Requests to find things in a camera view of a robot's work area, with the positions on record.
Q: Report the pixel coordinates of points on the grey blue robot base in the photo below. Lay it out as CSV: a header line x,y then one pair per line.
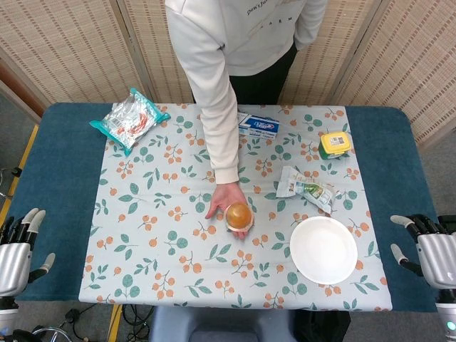
x,y
221,324

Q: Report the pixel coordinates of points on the person's bare hand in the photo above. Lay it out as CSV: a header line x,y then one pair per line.
x,y
222,197

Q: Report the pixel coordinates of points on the teal clear snack bag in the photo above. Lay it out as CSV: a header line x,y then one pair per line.
x,y
128,123

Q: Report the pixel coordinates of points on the floral print tablecloth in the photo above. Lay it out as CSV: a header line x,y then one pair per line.
x,y
171,249

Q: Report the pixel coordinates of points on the white round plate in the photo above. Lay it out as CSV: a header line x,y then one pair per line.
x,y
323,250

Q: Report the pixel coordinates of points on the woven bamboo folding screen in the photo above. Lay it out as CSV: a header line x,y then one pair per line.
x,y
71,46

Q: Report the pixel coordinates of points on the yellow lid green jar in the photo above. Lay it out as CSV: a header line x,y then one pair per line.
x,y
334,144

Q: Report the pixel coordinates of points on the blue white toothpaste box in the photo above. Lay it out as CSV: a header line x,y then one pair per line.
x,y
260,125

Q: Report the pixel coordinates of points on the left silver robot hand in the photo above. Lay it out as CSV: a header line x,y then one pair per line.
x,y
12,256

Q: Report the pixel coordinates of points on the green white snack pouch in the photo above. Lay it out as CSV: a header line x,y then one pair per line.
x,y
310,190

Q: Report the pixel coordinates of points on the person's white sleeved forearm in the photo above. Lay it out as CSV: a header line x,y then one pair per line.
x,y
222,142

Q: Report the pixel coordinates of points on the person in white sweatshirt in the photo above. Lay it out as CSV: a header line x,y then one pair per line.
x,y
242,35

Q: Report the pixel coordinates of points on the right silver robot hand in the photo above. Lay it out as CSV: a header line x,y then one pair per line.
x,y
438,256

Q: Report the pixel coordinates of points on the dark blue table cover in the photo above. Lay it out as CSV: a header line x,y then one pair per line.
x,y
60,178

